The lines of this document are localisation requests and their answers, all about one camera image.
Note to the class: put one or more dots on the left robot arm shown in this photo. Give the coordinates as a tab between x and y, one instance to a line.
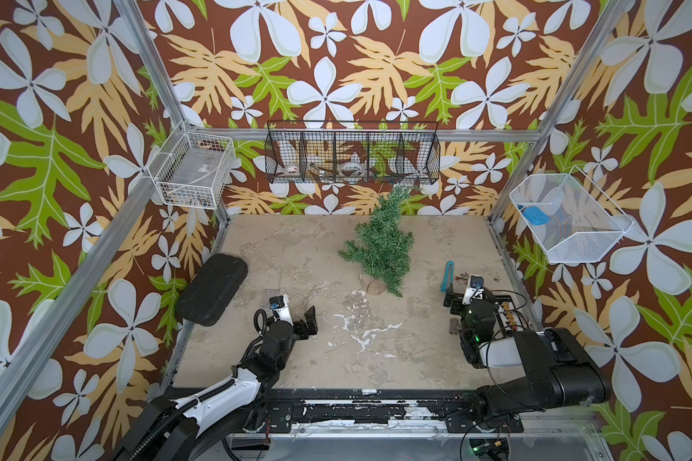
170	429

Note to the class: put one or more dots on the blue object in basket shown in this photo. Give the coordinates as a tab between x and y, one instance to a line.
535	216

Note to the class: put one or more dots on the small green christmas tree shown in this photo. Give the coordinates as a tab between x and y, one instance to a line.
381	247

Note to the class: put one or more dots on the teal plastic tool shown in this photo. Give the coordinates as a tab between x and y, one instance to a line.
448	276

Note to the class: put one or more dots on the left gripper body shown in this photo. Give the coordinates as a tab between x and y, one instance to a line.
279	364

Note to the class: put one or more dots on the black zipper case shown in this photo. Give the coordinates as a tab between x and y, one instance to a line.
208	295

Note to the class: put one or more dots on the black terminal board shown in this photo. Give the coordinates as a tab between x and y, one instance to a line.
510	318

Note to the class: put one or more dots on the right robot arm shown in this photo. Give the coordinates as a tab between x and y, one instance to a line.
530	370

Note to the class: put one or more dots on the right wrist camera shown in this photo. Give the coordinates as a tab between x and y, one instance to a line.
474	290

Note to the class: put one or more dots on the black wire basket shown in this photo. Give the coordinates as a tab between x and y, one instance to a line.
396	152

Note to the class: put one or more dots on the white wire basket right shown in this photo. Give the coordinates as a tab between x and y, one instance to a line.
585	222

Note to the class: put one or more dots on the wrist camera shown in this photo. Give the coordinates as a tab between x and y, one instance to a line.
474	290
280	308

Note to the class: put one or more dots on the small metal fitting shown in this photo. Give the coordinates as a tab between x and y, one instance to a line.
455	327

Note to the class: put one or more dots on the white wire basket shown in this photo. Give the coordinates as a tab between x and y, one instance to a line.
585	222
191	168

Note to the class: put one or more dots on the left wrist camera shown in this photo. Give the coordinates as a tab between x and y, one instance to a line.
280	308

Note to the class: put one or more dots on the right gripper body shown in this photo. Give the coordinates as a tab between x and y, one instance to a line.
465	313

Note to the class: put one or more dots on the white wire basket left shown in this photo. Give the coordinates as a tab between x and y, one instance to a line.
191	168

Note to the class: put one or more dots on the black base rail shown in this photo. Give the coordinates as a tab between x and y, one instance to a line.
281	410

